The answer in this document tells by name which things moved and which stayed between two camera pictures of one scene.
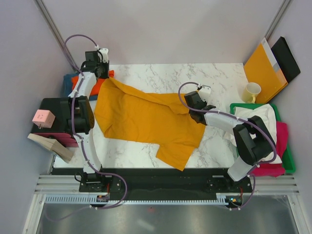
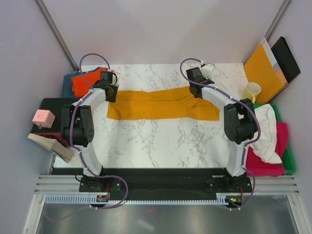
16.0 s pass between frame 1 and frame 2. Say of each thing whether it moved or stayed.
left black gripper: moved
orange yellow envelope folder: stayed
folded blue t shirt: stayed
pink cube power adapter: stayed
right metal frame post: stayed
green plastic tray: stayed
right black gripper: moved
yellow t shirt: moved
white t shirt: stayed
